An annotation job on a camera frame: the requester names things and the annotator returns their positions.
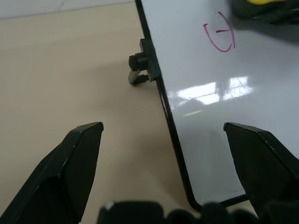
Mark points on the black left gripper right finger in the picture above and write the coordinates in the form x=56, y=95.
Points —
x=264, y=168

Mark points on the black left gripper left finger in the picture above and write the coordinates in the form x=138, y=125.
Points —
x=58, y=177

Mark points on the yellow and black whiteboard eraser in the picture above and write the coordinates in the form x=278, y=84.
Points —
x=259, y=9

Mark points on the black whiteboard stand clamp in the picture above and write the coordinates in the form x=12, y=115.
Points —
x=142, y=61

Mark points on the white whiteboard with black frame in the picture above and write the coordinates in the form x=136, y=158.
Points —
x=198, y=98

